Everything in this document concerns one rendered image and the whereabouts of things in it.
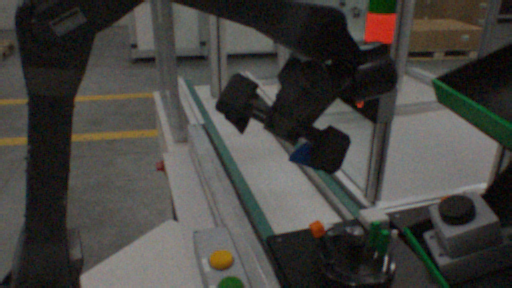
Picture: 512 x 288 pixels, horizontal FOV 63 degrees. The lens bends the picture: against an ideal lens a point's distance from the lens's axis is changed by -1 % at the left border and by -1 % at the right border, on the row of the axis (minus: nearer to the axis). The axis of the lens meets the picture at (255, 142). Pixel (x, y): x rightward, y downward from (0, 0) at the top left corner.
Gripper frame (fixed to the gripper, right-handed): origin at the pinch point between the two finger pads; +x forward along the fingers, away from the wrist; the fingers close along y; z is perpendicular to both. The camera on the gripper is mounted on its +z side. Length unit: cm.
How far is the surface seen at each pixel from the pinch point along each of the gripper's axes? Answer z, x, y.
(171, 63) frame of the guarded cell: 37, 62, 33
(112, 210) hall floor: 13, 212, 46
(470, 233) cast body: -12.0, -25.2, -16.0
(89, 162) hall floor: 44, 262, 86
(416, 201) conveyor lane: 16.0, 23.9, -37.1
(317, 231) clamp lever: -7.0, 7.1, -13.6
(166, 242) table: -13.6, 44.5, 6.4
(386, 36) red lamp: 28.9, 0.1, -10.0
